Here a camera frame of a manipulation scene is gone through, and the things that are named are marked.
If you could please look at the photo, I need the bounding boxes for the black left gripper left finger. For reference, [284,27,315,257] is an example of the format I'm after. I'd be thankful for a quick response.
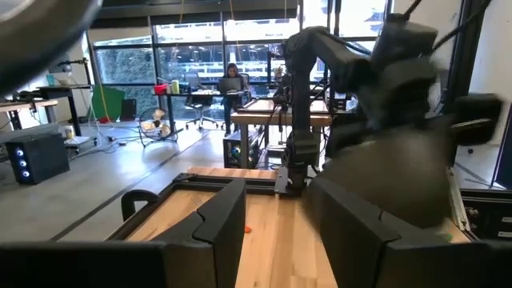
[0,178,247,288]

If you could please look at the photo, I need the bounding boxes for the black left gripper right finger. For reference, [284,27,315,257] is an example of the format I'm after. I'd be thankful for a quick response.
[303,178,512,288]

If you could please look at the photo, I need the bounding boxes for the black electronics box white labels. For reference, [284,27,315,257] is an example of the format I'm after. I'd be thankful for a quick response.
[458,187,512,242]

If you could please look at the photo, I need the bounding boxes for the large dark panel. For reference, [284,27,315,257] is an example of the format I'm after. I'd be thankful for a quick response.
[490,102,512,190]

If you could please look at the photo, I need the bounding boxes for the round floor fan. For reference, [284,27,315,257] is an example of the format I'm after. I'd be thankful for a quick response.
[137,106,179,149]

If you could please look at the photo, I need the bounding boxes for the wooden workbench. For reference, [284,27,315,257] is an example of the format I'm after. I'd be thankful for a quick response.
[230,98,334,170]

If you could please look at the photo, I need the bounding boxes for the grey office chair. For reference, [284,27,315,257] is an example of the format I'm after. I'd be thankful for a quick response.
[183,71,219,130]

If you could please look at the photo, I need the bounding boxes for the black office desk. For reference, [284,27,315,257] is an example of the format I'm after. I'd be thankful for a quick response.
[153,90,252,135]

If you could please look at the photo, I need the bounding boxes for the grey laptop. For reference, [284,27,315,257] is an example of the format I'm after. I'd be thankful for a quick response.
[218,77,244,94]

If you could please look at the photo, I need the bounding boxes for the person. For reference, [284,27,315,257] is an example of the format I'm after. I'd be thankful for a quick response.
[222,62,251,137]

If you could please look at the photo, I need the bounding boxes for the green board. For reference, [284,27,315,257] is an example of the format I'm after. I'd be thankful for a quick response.
[90,84,126,122]

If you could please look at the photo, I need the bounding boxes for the black computer tower blue lights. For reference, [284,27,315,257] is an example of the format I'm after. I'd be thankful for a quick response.
[5,133,71,186]

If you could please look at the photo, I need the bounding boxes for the black standing desk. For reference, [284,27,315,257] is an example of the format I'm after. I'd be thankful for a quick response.
[37,83,94,138]

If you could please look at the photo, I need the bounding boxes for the wooden top side desk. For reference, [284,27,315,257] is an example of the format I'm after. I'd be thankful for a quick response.
[0,98,59,132]

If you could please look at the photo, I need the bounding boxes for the silver aluminium rail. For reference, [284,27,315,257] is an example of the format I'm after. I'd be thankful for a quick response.
[445,165,472,234]

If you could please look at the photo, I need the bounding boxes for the black frame handle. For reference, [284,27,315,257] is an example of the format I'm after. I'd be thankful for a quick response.
[121,189,161,223]

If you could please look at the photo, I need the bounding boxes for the black frame post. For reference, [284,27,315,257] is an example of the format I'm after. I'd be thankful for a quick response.
[441,0,483,118]

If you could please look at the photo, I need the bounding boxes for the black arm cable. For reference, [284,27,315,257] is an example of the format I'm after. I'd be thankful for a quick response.
[431,0,494,53]

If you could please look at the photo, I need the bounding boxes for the black window frame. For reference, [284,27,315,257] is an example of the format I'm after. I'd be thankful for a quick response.
[86,0,395,122]

